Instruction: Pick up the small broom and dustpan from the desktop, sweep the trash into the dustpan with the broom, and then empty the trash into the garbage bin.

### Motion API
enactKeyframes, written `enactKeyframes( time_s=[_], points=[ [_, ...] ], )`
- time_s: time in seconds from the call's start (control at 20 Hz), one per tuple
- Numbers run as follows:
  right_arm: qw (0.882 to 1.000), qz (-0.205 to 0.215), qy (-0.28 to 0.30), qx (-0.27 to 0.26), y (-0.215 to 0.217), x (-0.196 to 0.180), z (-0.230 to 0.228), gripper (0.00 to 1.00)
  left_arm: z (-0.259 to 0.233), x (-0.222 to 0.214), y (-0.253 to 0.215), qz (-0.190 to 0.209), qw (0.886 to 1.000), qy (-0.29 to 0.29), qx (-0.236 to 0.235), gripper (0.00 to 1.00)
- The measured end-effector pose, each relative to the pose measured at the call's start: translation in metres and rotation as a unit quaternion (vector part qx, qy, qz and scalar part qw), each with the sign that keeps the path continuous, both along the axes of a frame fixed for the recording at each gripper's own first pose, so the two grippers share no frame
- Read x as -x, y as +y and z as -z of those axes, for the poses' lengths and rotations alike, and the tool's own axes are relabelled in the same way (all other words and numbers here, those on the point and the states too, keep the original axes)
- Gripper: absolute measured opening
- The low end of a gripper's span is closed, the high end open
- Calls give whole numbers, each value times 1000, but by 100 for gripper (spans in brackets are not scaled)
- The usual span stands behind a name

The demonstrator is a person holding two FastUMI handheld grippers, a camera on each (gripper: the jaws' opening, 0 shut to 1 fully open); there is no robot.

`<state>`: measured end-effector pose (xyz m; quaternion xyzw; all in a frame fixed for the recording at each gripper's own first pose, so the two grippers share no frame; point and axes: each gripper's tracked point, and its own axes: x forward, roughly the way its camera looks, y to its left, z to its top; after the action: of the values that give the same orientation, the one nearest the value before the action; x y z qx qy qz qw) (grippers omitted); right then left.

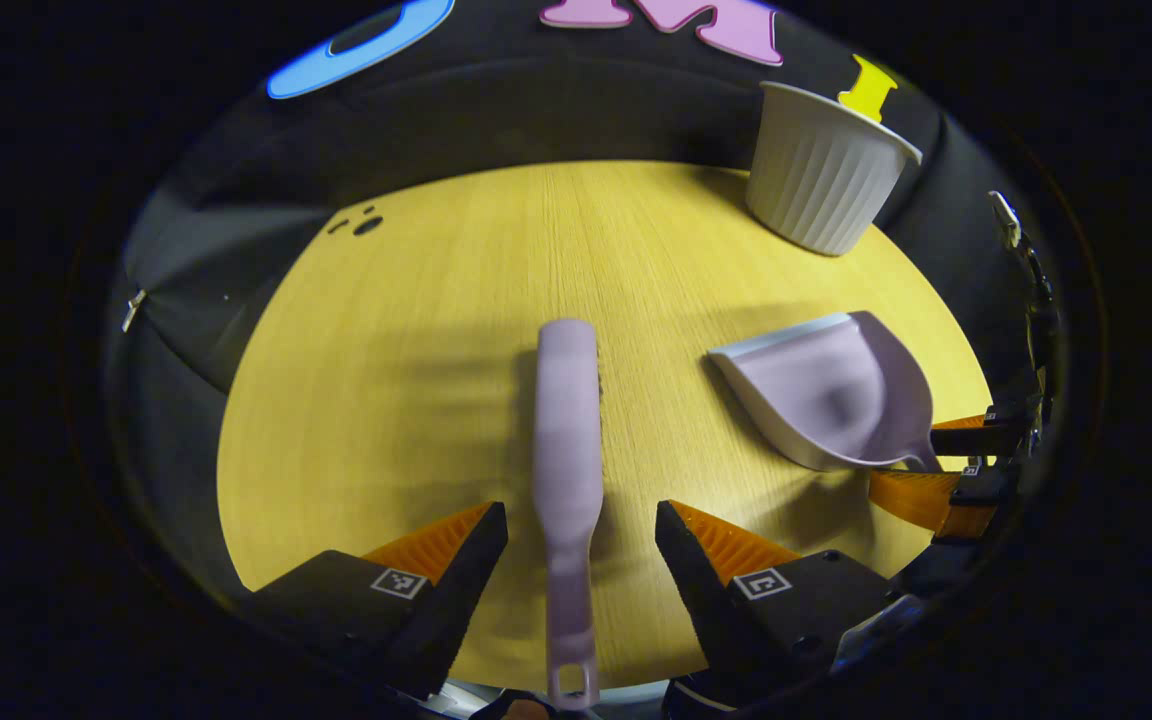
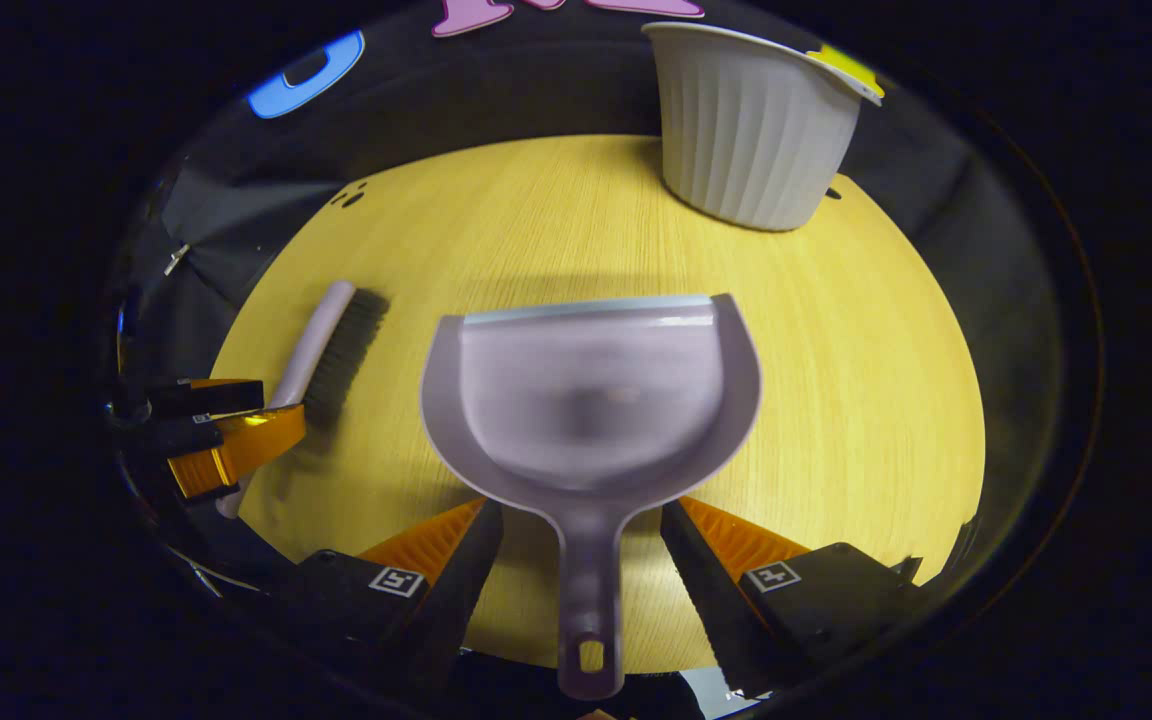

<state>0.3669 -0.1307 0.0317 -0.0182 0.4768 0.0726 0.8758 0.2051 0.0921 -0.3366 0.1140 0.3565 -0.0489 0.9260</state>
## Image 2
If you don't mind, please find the pink dustpan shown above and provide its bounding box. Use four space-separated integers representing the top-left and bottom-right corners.
420 293 763 701

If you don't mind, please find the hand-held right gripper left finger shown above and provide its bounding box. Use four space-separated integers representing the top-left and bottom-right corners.
291 497 505 691

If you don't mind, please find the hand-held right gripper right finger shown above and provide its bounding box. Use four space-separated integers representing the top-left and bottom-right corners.
658 495 927 701

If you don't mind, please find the small pink broom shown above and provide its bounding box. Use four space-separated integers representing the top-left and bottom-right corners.
216 280 390 521

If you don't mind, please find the black backdrop cloth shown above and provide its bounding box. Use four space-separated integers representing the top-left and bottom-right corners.
111 0 1067 601

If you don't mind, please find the white ribbed garbage bin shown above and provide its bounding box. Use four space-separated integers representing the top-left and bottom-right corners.
641 22 885 233

